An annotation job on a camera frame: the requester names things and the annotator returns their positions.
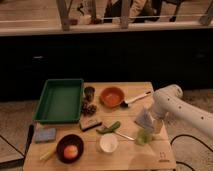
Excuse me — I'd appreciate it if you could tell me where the light blue towel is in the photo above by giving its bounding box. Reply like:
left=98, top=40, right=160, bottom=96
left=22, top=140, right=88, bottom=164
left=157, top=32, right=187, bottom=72
left=135, top=108, right=154, bottom=131

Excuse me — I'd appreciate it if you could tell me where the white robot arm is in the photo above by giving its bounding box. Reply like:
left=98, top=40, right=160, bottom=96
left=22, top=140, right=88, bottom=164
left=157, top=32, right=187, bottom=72
left=151, top=84, right=213, bottom=140

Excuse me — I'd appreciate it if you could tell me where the red bowl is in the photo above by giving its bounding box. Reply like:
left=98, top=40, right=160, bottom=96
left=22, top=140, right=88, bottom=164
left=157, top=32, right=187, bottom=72
left=100, top=87, right=124, bottom=108

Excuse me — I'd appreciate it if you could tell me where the dark brown bowl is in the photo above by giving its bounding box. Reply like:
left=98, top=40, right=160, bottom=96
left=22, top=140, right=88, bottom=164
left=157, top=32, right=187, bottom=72
left=56, top=134, right=84, bottom=163

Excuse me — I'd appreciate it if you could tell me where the green cup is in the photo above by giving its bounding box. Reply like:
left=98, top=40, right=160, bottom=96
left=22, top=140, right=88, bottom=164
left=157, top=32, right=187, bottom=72
left=136, top=129, right=152, bottom=146

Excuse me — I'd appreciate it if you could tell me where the metal spoon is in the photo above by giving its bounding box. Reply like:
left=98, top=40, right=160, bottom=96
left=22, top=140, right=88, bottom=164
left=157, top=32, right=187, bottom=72
left=113, top=131, right=135, bottom=141

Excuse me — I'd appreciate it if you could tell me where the green cucumber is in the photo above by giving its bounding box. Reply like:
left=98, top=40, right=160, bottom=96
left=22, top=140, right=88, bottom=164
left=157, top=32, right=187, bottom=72
left=96, top=121, right=121, bottom=134

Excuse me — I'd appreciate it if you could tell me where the black board eraser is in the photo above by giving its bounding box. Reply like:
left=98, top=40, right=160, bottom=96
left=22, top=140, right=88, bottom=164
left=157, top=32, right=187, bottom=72
left=80, top=118, right=102, bottom=132

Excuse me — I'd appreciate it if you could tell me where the dark grape bunch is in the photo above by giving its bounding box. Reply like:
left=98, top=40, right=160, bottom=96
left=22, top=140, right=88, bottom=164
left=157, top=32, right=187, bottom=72
left=81, top=102, right=97, bottom=116

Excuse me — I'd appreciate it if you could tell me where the small metal cup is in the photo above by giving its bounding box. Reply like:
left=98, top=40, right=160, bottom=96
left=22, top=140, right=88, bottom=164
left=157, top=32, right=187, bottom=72
left=84, top=86, right=95, bottom=102

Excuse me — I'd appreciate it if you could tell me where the orange peach fruit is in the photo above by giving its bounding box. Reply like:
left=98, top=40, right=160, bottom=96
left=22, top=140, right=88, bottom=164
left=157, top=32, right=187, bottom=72
left=64, top=145, right=78, bottom=160

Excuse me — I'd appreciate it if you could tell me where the green plastic tray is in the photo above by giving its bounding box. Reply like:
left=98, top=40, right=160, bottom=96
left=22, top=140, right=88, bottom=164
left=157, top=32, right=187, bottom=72
left=34, top=79, right=84, bottom=124

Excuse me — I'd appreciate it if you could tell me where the yellow banana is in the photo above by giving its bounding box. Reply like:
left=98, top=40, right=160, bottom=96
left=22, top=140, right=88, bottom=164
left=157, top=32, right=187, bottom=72
left=39, top=144, right=56, bottom=161

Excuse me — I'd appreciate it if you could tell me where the person in background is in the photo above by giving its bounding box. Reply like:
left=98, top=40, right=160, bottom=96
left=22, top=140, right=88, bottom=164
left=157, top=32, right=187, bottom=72
left=104, top=0, right=161, bottom=23

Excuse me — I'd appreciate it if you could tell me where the blue sponge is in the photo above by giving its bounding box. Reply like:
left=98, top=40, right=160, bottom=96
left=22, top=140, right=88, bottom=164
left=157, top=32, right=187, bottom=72
left=35, top=128, right=56, bottom=143

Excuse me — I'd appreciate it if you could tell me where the black cable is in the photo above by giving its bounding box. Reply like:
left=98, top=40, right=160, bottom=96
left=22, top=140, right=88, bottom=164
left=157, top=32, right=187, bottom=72
left=169, top=133, right=213, bottom=171

